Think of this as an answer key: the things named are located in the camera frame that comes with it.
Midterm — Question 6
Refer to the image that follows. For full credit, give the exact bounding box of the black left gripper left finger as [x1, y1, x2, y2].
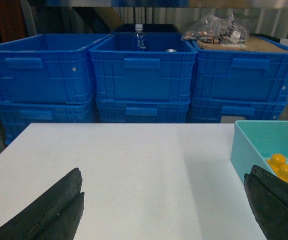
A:
[0, 168, 85, 240]

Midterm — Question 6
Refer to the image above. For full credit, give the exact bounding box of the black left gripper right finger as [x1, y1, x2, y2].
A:
[243, 165, 288, 240]

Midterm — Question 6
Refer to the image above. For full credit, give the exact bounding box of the yellow toy block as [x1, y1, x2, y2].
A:
[266, 153, 288, 183]

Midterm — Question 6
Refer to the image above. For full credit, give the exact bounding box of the teal plastic tray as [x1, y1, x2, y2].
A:
[230, 120, 288, 181]

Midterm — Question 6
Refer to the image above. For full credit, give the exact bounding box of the white table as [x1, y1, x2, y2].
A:
[0, 123, 264, 240]

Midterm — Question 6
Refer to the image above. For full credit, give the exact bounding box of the lower left blue crate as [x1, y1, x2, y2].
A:
[0, 99, 98, 145]

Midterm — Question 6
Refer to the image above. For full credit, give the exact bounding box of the blue crate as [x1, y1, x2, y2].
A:
[96, 98, 190, 124]
[0, 99, 98, 145]
[89, 32, 197, 102]
[0, 33, 108, 105]
[192, 38, 288, 103]
[187, 98, 287, 123]

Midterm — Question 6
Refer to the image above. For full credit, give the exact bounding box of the lower middle blue crate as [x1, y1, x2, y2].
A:
[96, 98, 190, 124]

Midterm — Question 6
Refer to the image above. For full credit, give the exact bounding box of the lower right blue crate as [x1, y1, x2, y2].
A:
[187, 98, 287, 123]

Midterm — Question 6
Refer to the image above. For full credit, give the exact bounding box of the upper right blue crate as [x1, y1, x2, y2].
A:
[192, 38, 288, 103]

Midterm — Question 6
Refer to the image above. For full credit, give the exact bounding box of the upper left blue crate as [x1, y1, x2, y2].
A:
[0, 33, 108, 105]

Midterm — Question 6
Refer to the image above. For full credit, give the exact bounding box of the brown cardboard sheet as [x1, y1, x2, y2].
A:
[197, 36, 288, 53]

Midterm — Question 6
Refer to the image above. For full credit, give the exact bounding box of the upper middle blue crate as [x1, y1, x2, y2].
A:
[89, 32, 197, 102]

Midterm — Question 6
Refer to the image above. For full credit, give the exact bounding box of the plastic bag of batteries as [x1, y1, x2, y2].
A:
[181, 13, 251, 44]

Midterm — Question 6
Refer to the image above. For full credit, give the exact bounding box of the silver can top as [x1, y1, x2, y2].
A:
[165, 49, 177, 53]

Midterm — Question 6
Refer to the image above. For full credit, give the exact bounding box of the clear water bottle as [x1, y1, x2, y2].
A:
[132, 24, 148, 51]

